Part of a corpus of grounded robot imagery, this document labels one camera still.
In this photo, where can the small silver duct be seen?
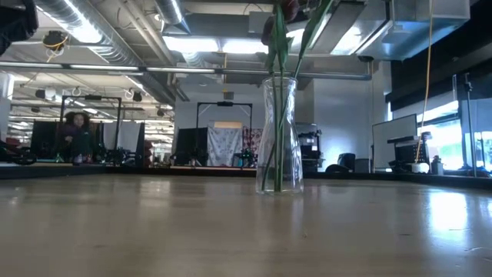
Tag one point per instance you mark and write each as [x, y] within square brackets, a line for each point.
[173, 17]

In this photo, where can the tall clear glass vase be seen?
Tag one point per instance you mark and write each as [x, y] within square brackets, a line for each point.
[294, 169]

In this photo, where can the whiteboard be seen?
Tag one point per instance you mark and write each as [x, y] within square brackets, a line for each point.
[392, 142]

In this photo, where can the fluorescent ceiling light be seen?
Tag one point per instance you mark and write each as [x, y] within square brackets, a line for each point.
[192, 44]

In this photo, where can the white round object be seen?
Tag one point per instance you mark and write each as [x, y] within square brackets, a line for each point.
[419, 168]

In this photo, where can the large gray ceiling unit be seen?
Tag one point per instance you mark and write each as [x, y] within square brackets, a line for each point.
[415, 34]

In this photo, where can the gray bin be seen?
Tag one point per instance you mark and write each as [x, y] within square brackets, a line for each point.
[362, 165]

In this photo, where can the red patterned cloth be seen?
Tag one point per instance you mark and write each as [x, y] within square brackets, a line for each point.
[251, 138]

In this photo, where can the black tripod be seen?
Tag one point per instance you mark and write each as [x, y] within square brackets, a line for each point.
[469, 127]

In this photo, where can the gray bottle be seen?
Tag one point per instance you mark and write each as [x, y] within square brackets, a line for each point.
[437, 167]

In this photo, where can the black office chair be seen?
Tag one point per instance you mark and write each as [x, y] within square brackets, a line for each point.
[346, 161]

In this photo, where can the large silver ventilation duct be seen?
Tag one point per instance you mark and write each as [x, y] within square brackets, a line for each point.
[107, 42]

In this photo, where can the black divider panel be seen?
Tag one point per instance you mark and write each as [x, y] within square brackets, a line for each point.
[188, 142]

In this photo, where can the gray horizontal ceiling pipe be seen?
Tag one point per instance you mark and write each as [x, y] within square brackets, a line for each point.
[184, 69]

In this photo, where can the black gantry frame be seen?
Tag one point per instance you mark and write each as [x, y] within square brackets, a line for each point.
[225, 103]
[92, 97]

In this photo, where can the black aluminium table frame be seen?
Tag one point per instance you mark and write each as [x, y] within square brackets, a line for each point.
[115, 171]

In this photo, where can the white divider panel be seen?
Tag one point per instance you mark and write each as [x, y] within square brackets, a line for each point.
[123, 134]

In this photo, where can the black hanging spotlight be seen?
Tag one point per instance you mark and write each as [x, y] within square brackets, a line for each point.
[137, 97]
[160, 112]
[40, 94]

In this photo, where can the person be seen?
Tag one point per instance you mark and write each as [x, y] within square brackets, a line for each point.
[78, 142]

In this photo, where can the bright window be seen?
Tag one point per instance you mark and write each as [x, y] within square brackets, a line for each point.
[446, 142]

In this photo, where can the gray ceiling box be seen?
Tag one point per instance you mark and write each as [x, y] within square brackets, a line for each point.
[255, 21]

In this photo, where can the black equipment stack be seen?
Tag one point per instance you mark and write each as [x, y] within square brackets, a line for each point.
[309, 146]

